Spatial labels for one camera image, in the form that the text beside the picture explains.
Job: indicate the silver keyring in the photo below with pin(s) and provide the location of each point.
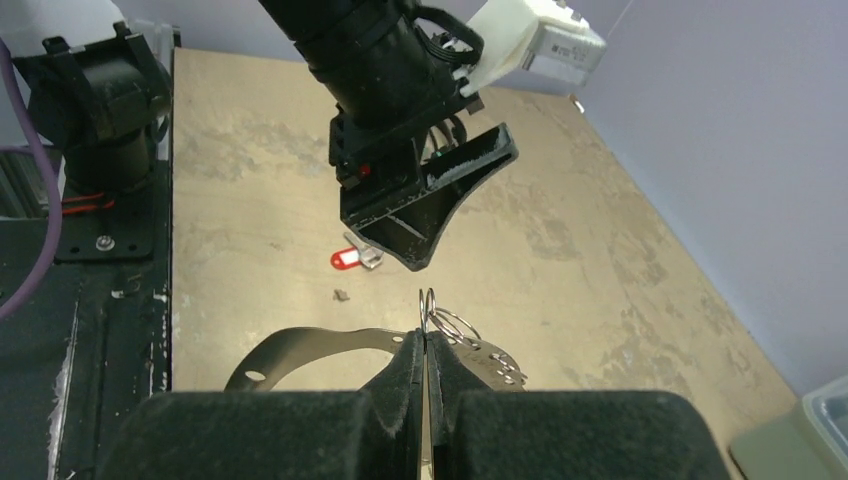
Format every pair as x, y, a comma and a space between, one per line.
427, 309

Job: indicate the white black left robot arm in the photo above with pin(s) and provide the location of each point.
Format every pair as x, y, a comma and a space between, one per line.
96, 90

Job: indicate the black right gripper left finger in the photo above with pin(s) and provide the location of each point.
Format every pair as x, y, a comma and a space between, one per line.
370, 433

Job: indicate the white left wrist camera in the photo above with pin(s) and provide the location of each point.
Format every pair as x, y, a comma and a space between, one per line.
547, 38

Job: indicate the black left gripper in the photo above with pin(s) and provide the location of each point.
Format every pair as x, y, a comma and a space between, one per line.
389, 66

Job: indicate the white red small key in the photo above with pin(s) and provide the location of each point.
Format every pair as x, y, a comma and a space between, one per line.
357, 254

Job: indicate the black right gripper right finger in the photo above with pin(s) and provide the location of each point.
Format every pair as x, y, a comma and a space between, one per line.
478, 432

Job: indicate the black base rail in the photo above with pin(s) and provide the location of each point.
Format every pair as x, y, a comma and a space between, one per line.
92, 342

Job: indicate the green translucent plastic toolbox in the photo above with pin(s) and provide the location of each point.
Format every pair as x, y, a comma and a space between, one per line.
808, 442

